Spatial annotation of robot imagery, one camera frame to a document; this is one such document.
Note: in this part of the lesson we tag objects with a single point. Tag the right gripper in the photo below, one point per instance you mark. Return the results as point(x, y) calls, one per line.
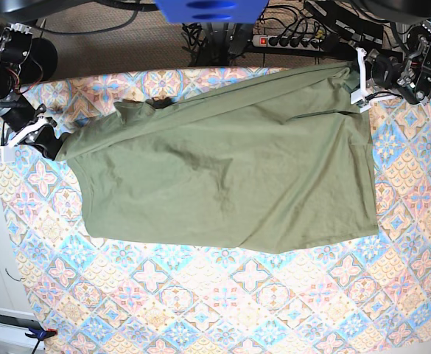
point(29, 126)

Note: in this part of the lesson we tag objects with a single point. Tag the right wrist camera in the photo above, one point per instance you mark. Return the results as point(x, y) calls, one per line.
point(7, 154)

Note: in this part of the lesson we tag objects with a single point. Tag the black round stool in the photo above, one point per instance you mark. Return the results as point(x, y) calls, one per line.
point(45, 59)

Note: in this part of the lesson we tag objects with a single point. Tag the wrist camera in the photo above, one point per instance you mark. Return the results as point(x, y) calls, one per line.
point(7, 154)
point(358, 99)

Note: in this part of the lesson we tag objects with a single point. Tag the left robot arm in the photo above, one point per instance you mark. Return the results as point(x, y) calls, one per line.
point(410, 24)

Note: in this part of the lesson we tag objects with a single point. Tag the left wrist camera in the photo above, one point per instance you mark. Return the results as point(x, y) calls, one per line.
point(358, 99)

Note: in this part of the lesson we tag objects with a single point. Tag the blue orange clamp lower left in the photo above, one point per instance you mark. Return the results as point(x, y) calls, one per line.
point(40, 334)

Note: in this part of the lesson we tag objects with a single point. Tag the patterned tile tablecloth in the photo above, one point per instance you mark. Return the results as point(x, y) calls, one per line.
point(109, 296)

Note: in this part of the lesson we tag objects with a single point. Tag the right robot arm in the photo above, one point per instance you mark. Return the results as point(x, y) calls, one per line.
point(16, 41)

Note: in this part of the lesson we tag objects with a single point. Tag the olive green t-shirt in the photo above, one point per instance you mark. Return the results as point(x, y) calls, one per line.
point(272, 164)

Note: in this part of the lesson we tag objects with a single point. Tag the power strip with red switch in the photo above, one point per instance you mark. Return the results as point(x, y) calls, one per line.
point(286, 42)

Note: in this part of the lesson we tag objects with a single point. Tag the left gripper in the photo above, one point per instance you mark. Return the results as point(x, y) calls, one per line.
point(374, 79)

